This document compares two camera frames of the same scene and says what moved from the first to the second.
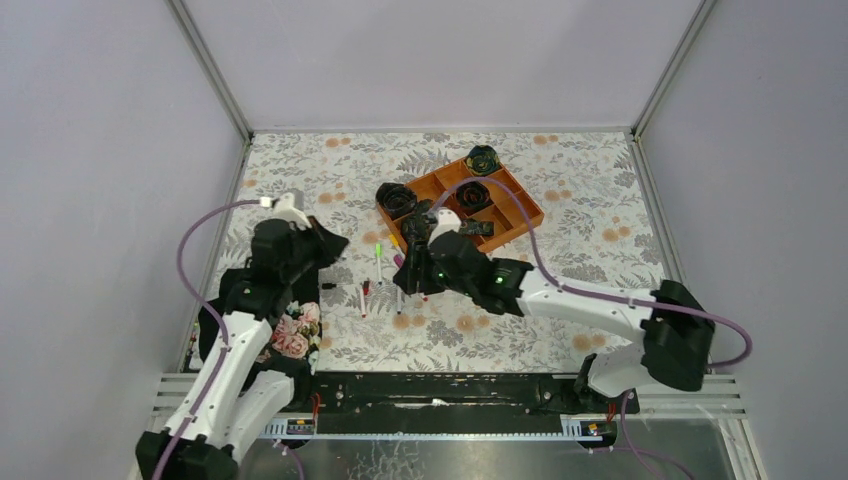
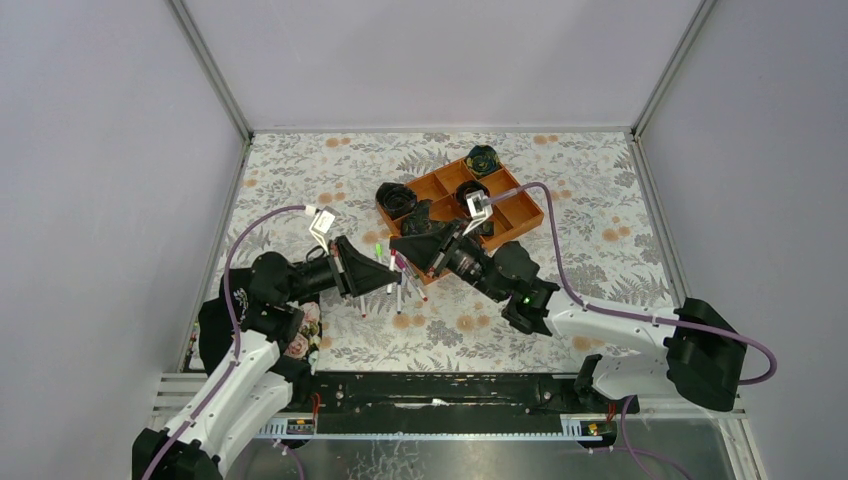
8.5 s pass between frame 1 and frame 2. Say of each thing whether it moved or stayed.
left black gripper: moved
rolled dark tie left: stayed
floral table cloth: stayed
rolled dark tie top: stayed
